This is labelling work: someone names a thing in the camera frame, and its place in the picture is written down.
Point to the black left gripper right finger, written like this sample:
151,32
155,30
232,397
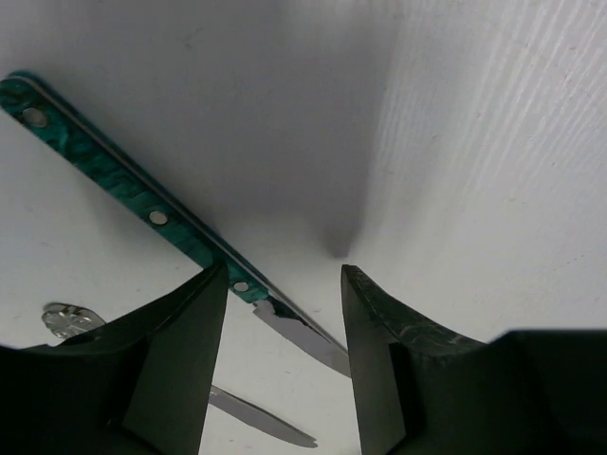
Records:
421,388

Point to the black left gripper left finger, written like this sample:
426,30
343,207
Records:
139,384

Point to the ornate silver knife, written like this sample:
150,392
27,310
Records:
66,321

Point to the green handled knife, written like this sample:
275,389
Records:
47,115

